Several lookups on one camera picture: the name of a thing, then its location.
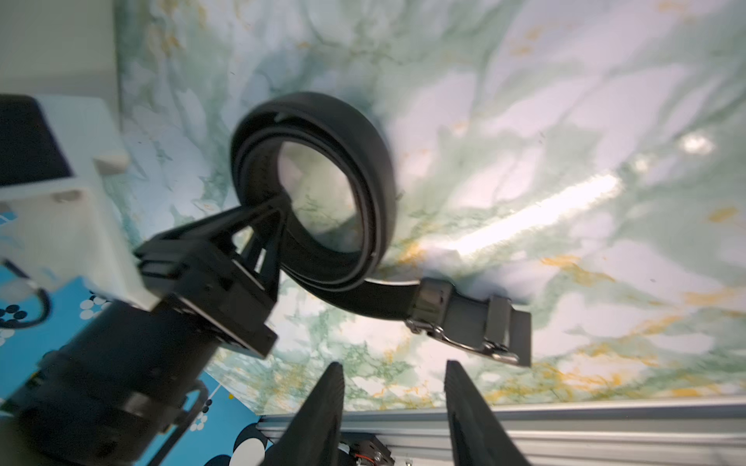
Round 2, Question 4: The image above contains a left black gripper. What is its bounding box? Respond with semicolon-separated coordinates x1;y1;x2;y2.
135;195;291;359

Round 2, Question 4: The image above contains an aluminium front frame rail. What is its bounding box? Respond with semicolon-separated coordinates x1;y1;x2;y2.
255;395;746;466

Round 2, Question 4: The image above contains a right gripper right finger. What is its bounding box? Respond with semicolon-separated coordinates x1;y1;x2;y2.
444;360;530;466

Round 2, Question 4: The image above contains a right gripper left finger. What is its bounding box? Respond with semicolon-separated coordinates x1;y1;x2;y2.
262;362;345;466

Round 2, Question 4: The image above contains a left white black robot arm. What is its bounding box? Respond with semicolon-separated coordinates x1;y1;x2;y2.
1;195;289;465

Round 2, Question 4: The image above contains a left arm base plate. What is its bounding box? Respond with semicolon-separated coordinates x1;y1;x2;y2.
337;433;396;466

